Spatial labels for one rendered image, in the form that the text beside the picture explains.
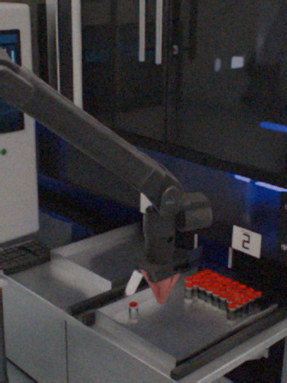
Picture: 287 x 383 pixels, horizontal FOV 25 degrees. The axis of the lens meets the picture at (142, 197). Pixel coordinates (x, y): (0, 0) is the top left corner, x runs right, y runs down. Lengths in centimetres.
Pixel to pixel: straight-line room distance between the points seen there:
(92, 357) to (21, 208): 58
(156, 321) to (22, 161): 81
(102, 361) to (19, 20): 115
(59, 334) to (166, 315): 95
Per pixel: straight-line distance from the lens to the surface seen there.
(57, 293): 163
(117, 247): 187
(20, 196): 211
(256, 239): 157
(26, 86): 97
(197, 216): 122
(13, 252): 200
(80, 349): 232
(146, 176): 112
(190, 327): 148
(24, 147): 207
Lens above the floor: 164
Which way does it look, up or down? 19 degrees down
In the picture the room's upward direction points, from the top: 1 degrees clockwise
